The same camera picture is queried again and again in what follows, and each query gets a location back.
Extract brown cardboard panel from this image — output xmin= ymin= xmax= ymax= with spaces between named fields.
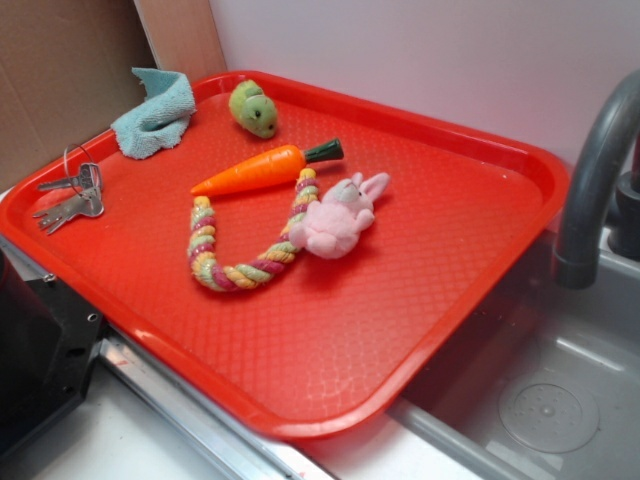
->
xmin=1 ymin=1 xmax=155 ymax=190

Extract dark faucet handle knob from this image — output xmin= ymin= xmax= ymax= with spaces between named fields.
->
xmin=608 ymin=140 xmax=639 ymax=261

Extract red plastic tray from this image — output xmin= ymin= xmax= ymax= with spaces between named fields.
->
xmin=1 ymin=72 xmax=568 ymax=440

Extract orange toy carrot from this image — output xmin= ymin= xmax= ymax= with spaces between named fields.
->
xmin=190 ymin=139 xmax=344 ymax=197

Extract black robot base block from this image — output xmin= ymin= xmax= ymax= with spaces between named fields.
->
xmin=1 ymin=255 xmax=104 ymax=460

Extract green plush toy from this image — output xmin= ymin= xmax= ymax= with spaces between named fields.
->
xmin=228 ymin=80 xmax=278 ymax=139

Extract grey toy sink basin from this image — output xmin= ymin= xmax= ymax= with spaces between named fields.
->
xmin=390 ymin=234 xmax=639 ymax=479

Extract pink plush bunny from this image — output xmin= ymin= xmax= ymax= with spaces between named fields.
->
xmin=289 ymin=172 xmax=391 ymax=260

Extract grey toy faucet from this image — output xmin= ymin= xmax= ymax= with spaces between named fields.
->
xmin=551 ymin=71 xmax=639 ymax=289

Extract multicolour braided rope toy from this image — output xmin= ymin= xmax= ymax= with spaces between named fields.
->
xmin=187 ymin=167 xmax=319 ymax=293

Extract light blue cloth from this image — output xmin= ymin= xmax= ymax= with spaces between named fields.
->
xmin=111 ymin=67 xmax=196 ymax=160

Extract silver keys on ring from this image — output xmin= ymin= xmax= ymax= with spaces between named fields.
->
xmin=32 ymin=144 xmax=105 ymax=235

